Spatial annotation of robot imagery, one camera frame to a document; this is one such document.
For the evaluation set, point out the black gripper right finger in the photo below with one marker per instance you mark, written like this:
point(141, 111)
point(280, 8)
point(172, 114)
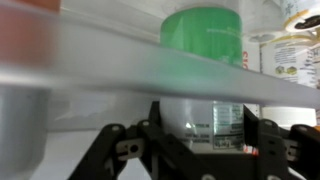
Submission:
point(266, 150)

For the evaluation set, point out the printed white carton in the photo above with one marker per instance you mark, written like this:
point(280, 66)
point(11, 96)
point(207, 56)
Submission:
point(286, 56)

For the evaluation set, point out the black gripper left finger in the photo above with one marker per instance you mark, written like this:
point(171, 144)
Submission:
point(166, 146)

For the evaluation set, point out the orange white plastic tub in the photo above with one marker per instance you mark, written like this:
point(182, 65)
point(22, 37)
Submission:
point(20, 126)

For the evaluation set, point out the open fridge door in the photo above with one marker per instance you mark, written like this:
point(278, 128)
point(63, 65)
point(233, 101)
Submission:
point(100, 66)

